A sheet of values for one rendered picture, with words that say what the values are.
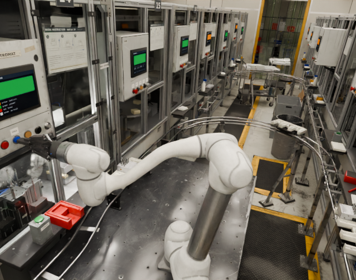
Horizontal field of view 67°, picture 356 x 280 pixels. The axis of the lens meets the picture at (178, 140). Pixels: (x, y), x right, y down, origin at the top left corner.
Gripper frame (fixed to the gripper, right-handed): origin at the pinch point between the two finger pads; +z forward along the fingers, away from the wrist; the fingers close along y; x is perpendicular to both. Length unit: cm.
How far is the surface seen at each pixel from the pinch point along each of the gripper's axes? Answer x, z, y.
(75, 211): -14, -9, -48
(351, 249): -54, -154, -54
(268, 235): -145, -123, -141
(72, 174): -45, 20, -50
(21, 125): -4.0, 5.3, 5.4
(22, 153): 1.4, 1.5, -5.3
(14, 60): -7.3, 5.3, 33.4
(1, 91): 3.4, 3.0, 22.9
